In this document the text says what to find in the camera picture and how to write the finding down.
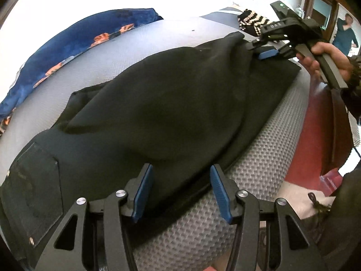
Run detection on red wooden bed frame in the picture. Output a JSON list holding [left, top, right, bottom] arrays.
[[285, 77, 354, 196]]

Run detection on person's right hand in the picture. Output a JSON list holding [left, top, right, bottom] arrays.
[[296, 42, 353, 82]]

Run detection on blue orange patterned blanket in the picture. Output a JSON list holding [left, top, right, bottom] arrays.
[[1, 8, 163, 134]]

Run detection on black white striped cloth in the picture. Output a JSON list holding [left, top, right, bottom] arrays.
[[237, 9, 271, 37]]

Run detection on person in teal shirt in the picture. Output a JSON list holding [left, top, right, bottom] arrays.
[[332, 13, 359, 56]]

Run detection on black jacket sleeve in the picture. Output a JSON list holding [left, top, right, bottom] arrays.
[[313, 48, 360, 270]]

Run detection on black denim pants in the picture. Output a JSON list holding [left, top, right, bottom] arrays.
[[1, 33, 300, 267]]

